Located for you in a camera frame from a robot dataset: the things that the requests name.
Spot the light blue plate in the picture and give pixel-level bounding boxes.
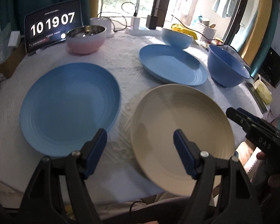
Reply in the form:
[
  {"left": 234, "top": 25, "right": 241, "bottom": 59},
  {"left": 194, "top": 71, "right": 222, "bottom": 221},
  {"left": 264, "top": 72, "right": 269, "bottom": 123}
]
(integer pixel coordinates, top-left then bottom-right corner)
[
  {"left": 139, "top": 44, "right": 208, "bottom": 86},
  {"left": 20, "top": 62, "right": 121, "bottom": 157}
]

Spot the dark blue plastic bowl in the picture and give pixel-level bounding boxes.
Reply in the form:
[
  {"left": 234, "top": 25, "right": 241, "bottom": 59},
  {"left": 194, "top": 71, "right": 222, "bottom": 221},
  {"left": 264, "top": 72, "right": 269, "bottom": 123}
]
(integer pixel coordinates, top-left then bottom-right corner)
[{"left": 207, "top": 45, "right": 250, "bottom": 88}]

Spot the beige plate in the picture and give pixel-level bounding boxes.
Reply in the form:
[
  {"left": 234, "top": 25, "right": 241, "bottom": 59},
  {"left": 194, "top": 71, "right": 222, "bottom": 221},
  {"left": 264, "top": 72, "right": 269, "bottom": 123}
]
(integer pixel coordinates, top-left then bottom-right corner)
[{"left": 130, "top": 84, "right": 235, "bottom": 196}]

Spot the light blue steel-lined bowl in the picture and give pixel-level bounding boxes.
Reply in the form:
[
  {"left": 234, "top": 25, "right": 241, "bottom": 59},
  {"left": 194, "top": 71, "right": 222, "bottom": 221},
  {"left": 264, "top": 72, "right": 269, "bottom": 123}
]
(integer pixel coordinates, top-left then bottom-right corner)
[{"left": 161, "top": 28, "right": 193, "bottom": 50}]

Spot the pink steel-lined bowl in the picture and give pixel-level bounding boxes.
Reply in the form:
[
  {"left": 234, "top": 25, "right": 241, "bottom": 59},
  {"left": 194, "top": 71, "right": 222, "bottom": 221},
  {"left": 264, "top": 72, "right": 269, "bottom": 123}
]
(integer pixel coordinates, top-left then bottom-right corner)
[{"left": 66, "top": 25, "right": 107, "bottom": 55}]

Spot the person's right hand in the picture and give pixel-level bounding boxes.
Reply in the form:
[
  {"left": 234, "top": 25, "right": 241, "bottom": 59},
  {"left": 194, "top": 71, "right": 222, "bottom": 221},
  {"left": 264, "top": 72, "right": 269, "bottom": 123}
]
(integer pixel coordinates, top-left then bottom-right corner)
[{"left": 256, "top": 151, "right": 280, "bottom": 188}]

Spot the yellow cloth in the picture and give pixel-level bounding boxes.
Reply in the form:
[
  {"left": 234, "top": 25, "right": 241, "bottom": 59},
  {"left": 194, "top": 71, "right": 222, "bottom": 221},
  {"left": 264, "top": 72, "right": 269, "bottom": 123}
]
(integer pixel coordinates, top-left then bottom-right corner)
[{"left": 253, "top": 75, "right": 273, "bottom": 105}]

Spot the white lace tablecloth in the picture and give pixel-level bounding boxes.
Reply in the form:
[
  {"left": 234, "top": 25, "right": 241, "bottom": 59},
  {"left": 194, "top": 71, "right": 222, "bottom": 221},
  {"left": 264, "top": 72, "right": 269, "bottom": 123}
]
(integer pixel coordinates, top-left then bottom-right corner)
[{"left": 0, "top": 32, "right": 161, "bottom": 205}]

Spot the black monitor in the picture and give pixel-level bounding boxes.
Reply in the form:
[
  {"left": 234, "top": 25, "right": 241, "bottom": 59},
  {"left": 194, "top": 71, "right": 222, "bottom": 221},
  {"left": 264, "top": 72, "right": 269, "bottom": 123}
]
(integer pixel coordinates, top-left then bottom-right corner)
[{"left": 258, "top": 47, "right": 280, "bottom": 88}]

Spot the white woven basket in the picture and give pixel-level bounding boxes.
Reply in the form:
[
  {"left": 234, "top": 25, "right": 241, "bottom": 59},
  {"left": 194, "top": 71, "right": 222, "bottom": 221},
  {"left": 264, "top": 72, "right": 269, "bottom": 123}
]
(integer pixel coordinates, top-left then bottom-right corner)
[{"left": 193, "top": 22, "right": 216, "bottom": 42}]

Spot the cardboard box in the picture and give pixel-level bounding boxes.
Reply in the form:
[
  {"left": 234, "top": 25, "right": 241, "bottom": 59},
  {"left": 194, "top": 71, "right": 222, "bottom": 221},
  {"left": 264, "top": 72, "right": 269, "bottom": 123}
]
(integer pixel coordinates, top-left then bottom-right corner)
[{"left": 0, "top": 41, "right": 26, "bottom": 79}]

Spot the hanging light blue towel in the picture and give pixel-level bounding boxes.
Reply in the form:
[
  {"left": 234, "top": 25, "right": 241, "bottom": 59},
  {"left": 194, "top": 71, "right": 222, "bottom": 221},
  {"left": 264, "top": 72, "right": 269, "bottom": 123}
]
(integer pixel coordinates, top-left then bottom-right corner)
[{"left": 213, "top": 0, "right": 237, "bottom": 18}]

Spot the yellow packet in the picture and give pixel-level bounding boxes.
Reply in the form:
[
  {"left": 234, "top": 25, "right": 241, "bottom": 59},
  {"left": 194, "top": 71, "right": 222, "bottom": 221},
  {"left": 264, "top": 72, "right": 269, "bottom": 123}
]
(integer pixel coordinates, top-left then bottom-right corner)
[{"left": 171, "top": 24, "right": 198, "bottom": 40}]

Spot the clear plastic bag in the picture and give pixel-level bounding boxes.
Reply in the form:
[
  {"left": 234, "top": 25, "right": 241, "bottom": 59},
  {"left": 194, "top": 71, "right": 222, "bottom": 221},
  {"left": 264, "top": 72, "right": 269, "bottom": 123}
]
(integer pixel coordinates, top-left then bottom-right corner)
[{"left": 0, "top": 23, "right": 13, "bottom": 64}]

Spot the small white box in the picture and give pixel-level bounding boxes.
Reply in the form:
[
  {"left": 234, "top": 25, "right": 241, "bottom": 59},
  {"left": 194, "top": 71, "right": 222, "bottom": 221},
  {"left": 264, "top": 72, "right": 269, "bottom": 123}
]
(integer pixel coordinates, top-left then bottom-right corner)
[{"left": 8, "top": 31, "right": 21, "bottom": 49}]

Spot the tablet showing clock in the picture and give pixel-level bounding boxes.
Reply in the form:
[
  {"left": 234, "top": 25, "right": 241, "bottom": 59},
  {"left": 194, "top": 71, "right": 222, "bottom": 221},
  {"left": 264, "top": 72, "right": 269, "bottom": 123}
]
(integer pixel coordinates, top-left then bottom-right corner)
[{"left": 24, "top": 0, "right": 83, "bottom": 54}]

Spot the black charger plug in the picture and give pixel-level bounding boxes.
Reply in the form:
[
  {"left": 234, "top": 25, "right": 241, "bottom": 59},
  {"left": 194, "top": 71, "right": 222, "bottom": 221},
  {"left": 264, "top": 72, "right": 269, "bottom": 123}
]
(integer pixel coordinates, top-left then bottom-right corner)
[{"left": 146, "top": 15, "right": 158, "bottom": 30}]

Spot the white desk lamp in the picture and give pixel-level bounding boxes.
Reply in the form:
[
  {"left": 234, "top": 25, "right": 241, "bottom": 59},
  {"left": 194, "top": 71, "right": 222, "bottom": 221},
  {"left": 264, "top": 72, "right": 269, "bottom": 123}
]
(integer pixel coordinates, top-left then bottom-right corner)
[{"left": 90, "top": 0, "right": 115, "bottom": 38}]

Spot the white power strip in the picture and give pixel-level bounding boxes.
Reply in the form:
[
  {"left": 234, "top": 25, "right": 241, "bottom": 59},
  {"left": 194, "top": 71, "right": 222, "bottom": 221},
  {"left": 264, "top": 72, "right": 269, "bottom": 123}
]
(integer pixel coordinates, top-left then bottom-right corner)
[{"left": 125, "top": 27, "right": 162, "bottom": 36}]

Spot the white charger plug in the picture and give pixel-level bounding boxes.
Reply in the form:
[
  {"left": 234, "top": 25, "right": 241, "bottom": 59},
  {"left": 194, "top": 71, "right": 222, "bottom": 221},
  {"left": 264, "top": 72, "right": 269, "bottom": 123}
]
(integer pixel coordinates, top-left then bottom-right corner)
[{"left": 130, "top": 16, "right": 140, "bottom": 30}]

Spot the black cable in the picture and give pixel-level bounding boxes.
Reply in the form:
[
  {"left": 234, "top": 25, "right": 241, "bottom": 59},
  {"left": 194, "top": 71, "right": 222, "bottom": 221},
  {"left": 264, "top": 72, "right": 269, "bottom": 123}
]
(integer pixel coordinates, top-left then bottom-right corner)
[{"left": 96, "top": 1, "right": 225, "bottom": 44}]

